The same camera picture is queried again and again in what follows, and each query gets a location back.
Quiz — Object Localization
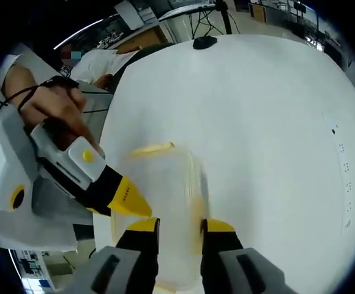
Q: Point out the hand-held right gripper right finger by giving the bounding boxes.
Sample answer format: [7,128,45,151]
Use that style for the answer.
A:
[200,217,295,294]

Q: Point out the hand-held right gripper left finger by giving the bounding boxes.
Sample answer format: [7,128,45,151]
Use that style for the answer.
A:
[82,216,162,294]

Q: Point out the clear plastic food container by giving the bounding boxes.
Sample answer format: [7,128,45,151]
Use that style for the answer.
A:
[110,140,212,292]

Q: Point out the person's left hand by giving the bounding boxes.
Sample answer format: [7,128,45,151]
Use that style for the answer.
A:
[18,86,102,153]

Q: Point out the person's white shirt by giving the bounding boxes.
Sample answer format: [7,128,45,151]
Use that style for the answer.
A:
[70,48,142,85]

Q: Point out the wooden cabinet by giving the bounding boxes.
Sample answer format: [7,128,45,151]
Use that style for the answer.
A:
[115,21,168,51]

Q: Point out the small black object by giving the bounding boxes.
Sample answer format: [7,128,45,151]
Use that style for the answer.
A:
[192,36,219,50]

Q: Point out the black tripod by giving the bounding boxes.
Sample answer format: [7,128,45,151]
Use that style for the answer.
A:
[192,0,234,36]

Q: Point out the yellow-brown box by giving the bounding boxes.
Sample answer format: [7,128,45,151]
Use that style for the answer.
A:
[248,2,268,24]

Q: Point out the black cable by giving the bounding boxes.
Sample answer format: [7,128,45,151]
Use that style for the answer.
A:
[0,84,48,113]

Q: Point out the black wrist strap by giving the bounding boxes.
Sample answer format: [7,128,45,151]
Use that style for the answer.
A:
[39,75,81,91]

